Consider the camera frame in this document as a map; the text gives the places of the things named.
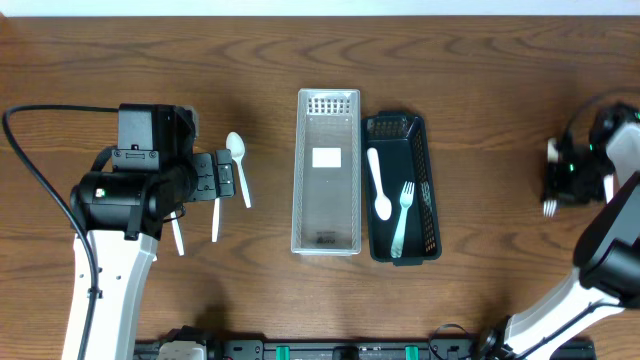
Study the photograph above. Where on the pale green plastic fork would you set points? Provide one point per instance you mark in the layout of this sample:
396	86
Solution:
405	201

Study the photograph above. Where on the white plastic spoon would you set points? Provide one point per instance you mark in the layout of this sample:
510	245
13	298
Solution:
382	204
236	146

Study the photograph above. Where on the clear plastic basket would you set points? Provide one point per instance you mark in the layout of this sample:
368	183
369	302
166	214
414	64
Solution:
326	211

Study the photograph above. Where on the dark green plastic basket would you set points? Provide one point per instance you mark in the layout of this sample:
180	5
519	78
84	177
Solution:
401	141

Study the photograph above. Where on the black rail with equipment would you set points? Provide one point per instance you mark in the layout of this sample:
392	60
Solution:
192	343

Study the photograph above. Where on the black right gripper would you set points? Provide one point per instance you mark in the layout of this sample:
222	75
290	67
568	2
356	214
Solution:
555	189

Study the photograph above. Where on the white plastic utensil under arm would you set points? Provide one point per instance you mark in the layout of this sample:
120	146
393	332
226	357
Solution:
177	234

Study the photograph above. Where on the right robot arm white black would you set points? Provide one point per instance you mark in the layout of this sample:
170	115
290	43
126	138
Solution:
604	278

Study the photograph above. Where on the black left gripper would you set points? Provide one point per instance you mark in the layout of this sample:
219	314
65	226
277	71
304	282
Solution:
204	188

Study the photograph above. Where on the white plastic utensil handle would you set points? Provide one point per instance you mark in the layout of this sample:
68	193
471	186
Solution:
215	221

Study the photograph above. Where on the white plastic fork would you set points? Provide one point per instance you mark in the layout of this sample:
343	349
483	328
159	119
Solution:
608	184
549	201

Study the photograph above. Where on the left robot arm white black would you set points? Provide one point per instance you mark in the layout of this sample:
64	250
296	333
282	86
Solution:
123	202

